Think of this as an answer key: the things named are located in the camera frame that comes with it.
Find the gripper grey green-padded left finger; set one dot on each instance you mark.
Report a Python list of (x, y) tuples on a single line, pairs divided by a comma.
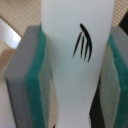
[(28, 81)]

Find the gripper grey green-padded right finger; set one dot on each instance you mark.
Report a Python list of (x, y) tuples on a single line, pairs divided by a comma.
[(114, 80)]

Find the white fish toy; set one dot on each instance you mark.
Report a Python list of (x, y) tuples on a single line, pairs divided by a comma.
[(77, 32)]

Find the beige woven placemat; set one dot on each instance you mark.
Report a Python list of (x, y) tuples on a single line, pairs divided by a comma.
[(19, 14)]

